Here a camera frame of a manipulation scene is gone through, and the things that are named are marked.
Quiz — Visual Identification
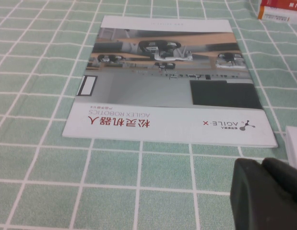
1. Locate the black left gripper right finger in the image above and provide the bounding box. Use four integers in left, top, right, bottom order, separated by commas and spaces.
261, 157, 297, 202

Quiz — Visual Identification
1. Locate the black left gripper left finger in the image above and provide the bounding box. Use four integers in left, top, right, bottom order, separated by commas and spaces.
230, 158, 297, 230

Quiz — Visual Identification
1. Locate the AgileX brochure with red title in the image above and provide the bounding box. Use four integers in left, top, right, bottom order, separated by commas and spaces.
61, 15, 279, 148

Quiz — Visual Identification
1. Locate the red and white box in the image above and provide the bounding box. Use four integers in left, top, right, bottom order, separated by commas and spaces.
257, 5, 297, 25

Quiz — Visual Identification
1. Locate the red map cover book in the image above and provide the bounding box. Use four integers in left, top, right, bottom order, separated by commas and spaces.
260, 0, 297, 13

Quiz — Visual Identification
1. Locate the green checked tablecloth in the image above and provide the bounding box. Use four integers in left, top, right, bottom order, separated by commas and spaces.
0, 0, 297, 230

